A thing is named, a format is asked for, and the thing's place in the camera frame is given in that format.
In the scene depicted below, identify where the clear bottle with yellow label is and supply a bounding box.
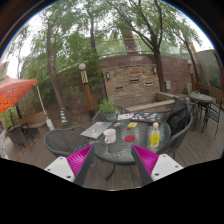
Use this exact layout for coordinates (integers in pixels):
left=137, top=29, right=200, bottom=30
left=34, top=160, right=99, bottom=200
left=149, top=122, right=161, bottom=148

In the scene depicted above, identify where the potted green plant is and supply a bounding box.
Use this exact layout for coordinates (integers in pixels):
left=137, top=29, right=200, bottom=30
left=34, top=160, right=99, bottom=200
left=98, top=98, right=119, bottom=122

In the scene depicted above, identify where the grey wicker chair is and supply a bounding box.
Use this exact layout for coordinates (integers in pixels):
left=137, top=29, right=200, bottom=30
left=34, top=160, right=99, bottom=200
left=91, top=104, right=131, bottom=124
left=43, top=124, right=90, bottom=158
left=156, top=96, right=195, bottom=158

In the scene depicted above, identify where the flat round red coaster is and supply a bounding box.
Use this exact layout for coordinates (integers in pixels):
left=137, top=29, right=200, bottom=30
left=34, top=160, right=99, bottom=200
left=123, top=134, right=137, bottom=144

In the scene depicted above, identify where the silver laptop with stickers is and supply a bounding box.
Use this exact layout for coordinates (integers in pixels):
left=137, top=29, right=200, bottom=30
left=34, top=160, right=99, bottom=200
left=80, top=121, right=114, bottom=140

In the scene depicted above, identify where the white sticker sheet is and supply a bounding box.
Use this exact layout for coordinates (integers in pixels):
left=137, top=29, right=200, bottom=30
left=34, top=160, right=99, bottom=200
left=117, top=112, right=135, bottom=121

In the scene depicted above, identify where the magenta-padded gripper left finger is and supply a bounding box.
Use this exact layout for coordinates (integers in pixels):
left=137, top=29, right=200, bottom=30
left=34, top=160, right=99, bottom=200
left=44, top=143, right=97, bottom=187

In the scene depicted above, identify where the wooden bench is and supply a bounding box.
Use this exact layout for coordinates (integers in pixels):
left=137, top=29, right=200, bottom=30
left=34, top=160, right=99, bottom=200
left=17, top=110, right=49, bottom=132

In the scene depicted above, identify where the white umbrella pole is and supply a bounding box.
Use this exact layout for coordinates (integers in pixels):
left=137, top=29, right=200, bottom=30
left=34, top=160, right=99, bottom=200
left=35, top=85, right=55, bottom=132

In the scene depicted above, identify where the round dark patio table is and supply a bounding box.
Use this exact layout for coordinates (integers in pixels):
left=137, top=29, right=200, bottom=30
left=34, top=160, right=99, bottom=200
left=188, top=92, right=214, bottom=116

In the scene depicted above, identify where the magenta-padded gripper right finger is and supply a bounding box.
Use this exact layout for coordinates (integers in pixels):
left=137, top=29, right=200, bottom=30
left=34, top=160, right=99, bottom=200
left=130, top=143, right=184, bottom=186

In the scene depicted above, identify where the lamp post with white globe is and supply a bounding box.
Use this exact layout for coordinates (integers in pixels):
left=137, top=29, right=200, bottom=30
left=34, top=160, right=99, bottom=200
left=78, top=62, right=97, bottom=119

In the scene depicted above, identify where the orange patio umbrella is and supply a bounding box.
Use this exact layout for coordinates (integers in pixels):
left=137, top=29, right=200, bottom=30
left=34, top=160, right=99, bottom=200
left=0, top=75, right=39, bottom=115

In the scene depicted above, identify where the blue and yellow striped cone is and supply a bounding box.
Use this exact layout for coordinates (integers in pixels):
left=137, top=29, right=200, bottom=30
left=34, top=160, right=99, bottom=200
left=59, top=107, right=69, bottom=125

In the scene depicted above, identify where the black metal chair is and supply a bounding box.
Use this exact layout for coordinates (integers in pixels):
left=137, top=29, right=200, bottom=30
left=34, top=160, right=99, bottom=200
left=201, top=98, right=224, bottom=140

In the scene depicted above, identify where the white ceramic mug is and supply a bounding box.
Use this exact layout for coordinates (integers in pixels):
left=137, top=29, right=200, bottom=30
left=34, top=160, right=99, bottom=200
left=103, top=128, right=117, bottom=145

